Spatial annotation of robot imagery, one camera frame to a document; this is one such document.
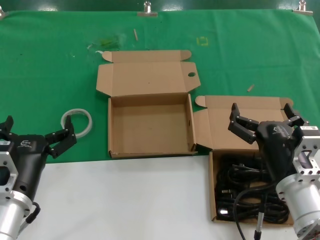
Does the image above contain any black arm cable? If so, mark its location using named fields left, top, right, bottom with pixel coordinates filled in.
left=233, top=183, right=278, bottom=240
left=24, top=201, right=41, bottom=225

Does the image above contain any clear adhesive tape roll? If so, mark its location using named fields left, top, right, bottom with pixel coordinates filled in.
left=60, top=108, right=94, bottom=139

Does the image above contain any open cardboard box with cables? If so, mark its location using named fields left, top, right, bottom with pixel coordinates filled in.
left=192, top=95, right=301, bottom=226

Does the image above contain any empty open cardboard box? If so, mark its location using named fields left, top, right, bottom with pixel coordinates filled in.
left=95, top=49, right=202, bottom=159

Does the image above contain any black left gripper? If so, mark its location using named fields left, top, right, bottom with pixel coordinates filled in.
left=0, top=115, right=78, bottom=201

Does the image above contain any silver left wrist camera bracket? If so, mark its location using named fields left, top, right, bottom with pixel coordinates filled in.
left=0, top=141, right=20, bottom=201

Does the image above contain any metal cable plug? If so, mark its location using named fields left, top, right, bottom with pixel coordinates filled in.
left=254, top=212, right=265, bottom=240

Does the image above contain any green table cloth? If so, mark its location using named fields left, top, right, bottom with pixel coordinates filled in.
left=0, top=9, right=320, bottom=165

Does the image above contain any black power cable bundle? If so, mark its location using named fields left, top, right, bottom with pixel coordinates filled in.
left=214, top=154, right=291, bottom=224

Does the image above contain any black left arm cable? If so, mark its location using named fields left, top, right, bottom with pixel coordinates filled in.
left=24, top=201, right=41, bottom=225

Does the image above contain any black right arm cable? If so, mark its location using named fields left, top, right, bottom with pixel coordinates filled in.
left=233, top=183, right=278, bottom=240

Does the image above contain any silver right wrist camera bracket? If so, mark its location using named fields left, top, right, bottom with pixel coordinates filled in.
left=292, top=125, right=320, bottom=181

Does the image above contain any crumpled clear plastic wrapper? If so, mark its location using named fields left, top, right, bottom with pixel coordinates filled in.
left=86, top=34, right=123, bottom=55

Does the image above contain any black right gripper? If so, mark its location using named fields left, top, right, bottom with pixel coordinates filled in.
left=227, top=102, right=311, bottom=187

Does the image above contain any metal binder clip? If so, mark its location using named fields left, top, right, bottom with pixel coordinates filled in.
left=292, top=0, right=314, bottom=16
left=136, top=1, right=159, bottom=18

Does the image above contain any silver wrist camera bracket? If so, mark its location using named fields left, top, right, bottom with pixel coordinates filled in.
left=0, top=141, right=20, bottom=201
left=292, top=125, right=320, bottom=181

